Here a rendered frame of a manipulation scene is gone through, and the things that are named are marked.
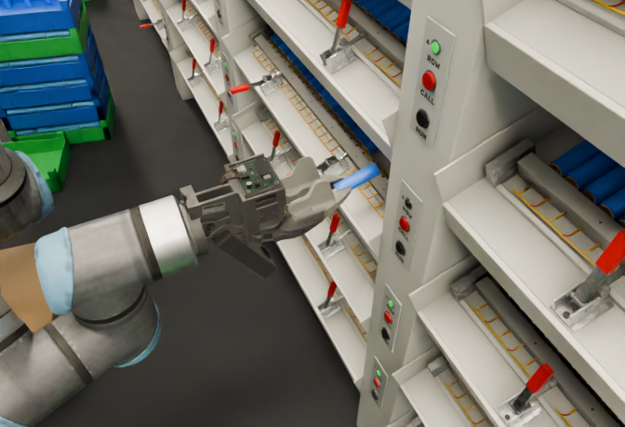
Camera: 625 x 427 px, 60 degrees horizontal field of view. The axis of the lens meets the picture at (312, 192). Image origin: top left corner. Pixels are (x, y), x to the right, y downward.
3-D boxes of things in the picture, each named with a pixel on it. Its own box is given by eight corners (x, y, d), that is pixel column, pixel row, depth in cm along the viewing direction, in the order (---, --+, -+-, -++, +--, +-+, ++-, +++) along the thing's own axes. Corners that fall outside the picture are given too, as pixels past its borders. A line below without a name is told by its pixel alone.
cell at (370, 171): (378, 167, 72) (336, 191, 71) (380, 177, 73) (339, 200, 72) (372, 159, 73) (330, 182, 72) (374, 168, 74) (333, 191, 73)
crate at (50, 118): (6, 131, 171) (-4, 111, 165) (19, 96, 185) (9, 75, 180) (105, 120, 175) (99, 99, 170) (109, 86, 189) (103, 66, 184)
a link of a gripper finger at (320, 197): (361, 176, 66) (289, 196, 64) (359, 209, 70) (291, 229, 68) (351, 161, 68) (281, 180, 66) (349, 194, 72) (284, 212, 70)
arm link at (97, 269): (51, 274, 67) (19, 222, 60) (152, 241, 71) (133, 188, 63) (61, 337, 61) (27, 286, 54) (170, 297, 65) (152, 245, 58)
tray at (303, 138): (385, 273, 78) (368, 241, 71) (241, 72, 118) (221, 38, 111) (500, 198, 79) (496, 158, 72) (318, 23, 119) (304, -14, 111)
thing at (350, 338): (366, 397, 105) (347, 375, 95) (254, 199, 145) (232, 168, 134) (453, 340, 106) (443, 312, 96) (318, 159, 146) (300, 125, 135)
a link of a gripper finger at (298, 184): (344, 153, 70) (280, 177, 66) (343, 185, 74) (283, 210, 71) (331, 139, 71) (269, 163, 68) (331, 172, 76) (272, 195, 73)
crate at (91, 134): (16, 151, 176) (6, 131, 171) (27, 115, 191) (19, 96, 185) (112, 140, 181) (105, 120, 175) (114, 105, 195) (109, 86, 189)
